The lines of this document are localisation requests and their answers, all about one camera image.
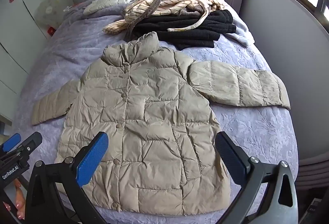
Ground grey ribbed panel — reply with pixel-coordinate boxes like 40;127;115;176
299;160;329;191

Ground black folded garment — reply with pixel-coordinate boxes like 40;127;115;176
124;9;237;51

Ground beige puffer jacket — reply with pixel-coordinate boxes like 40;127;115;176
31;31;291;216

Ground light grey cloth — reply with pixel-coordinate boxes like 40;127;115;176
227;4;255;47

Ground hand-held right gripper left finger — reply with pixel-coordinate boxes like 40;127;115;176
25;131;110;224

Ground dark box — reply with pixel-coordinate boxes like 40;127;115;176
305;197;329;224

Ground white standing fan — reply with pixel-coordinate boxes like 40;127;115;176
35;0;65;31

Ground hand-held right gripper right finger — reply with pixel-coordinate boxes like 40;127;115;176
214;132;299;224

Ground white wardrobe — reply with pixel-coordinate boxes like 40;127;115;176
0;0;65;121

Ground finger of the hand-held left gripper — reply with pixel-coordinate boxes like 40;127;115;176
0;133;22;154
7;132;43;163

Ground lilac embossed blanket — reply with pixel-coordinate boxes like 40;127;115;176
10;0;301;224

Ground white folded puffer garment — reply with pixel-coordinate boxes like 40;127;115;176
83;0;136;15

